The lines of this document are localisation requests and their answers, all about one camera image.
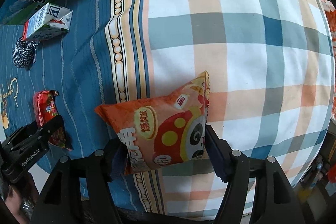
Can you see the orange panda snack bag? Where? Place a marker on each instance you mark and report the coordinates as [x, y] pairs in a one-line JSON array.
[[164, 130]]

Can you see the blue white milk carton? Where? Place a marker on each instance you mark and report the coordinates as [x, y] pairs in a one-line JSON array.
[[48, 22]]

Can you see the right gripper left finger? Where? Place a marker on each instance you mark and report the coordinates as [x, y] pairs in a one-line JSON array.
[[60, 199]]

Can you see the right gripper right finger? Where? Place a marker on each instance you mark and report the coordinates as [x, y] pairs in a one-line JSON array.
[[274, 200]]

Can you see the blue striped bed sheet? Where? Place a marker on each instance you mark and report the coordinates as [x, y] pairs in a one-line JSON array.
[[105, 58]]

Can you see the person's left hand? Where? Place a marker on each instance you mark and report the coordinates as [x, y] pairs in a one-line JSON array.
[[13, 199]]

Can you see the red snack packet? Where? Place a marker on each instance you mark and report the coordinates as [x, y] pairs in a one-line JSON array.
[[45, 110]]

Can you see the blue white yarn ball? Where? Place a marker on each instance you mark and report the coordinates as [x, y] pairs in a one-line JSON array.
[[24, 53]]

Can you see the plaid checkered bed sheet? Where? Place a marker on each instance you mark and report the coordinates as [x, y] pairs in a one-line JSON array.
[[271, 70]]

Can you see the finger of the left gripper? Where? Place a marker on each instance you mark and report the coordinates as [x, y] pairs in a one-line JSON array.
[[50, 132]]

